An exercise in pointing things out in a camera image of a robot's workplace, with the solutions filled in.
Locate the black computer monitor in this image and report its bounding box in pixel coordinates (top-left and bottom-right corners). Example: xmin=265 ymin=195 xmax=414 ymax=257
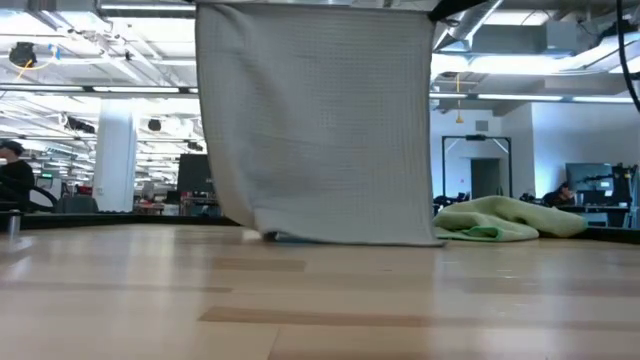
xmin=565 ymin=161 xmax=616 ymax=194
xmin=176 ymin=153 xmax=216 ymax=194

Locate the yellow ceiling pendant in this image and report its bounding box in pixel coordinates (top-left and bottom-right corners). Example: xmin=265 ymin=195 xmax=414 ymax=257
xmin=453 ymin=73 xmax=465 ymax=125

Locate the grey door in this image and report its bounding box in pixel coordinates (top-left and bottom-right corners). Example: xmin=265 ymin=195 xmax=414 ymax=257
xmin=470 ymin=158 xmax=501 ymax=199

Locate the white waffle-weave towel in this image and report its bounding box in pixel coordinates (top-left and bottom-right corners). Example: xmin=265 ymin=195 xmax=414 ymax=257
xmin=194 ymin=3 xmax=447 ymax=248

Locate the black background station frame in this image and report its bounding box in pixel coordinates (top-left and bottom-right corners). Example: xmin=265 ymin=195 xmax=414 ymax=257
xmin=441 ymin=134 xmax=513 ymax=199

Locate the light green microfiber towel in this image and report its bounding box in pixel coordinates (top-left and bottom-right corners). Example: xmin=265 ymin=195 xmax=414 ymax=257
xmin=431 ymin=194 xmax=589 ymax=243

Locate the black ceiling speaker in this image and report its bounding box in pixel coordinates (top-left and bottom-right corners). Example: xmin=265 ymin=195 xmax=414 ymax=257
xmin=8 ymin=41 xmax=39 ymax=69

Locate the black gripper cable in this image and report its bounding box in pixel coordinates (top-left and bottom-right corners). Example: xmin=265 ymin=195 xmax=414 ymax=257
xmin=615 ymin=0 xmax=640 ymax=114

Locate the person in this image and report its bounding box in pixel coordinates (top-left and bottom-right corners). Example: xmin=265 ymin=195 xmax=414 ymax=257
xmin=541 ymin=181 xmax=577 ymax=208
xmin=0 ymin=140 xmax=37 ymax=212

